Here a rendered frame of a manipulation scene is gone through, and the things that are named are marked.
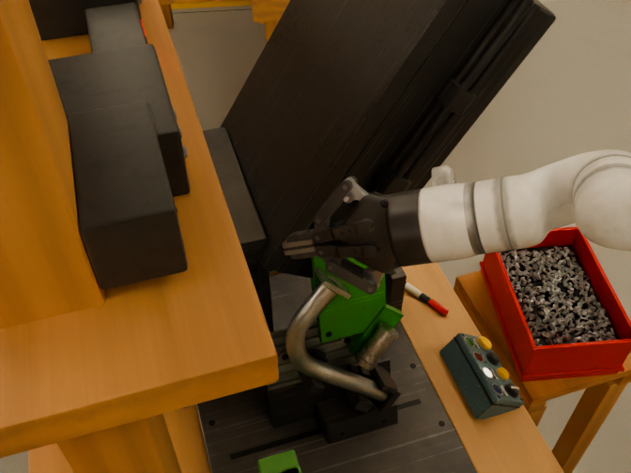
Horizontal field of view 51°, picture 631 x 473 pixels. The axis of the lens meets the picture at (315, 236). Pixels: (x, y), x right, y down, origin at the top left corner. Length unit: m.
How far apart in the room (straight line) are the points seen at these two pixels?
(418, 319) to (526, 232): 0.75
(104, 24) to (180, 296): 0.38
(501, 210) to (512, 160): 2.62
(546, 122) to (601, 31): 1.06
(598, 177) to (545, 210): 0.06
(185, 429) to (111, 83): 0.74
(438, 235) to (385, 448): 0.63
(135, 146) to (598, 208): 0.38
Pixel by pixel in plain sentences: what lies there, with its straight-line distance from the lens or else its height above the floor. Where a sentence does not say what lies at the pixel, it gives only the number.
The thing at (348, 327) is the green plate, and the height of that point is 1.09.
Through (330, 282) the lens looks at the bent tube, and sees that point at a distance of 0.98.
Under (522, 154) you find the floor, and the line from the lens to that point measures 3.29.
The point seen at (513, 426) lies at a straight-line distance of 1.26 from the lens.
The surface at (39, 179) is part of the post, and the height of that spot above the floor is 1.68.
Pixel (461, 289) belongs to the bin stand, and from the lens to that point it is 1.57.
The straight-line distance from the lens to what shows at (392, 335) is 1.08.
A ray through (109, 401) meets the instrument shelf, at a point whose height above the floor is 1.54.
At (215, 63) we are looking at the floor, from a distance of 3.85.
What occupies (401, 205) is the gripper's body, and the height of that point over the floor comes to 1.53.
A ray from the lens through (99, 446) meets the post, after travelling 0.75.
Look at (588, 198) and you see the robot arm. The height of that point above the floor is 1.59.
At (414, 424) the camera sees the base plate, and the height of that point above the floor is 0.90.
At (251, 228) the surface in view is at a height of 1.24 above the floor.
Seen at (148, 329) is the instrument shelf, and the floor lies 1.54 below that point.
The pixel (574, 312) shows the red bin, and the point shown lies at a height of 0.88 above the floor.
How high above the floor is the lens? 1.96
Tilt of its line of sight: 46 degrees down
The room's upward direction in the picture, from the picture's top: straight up
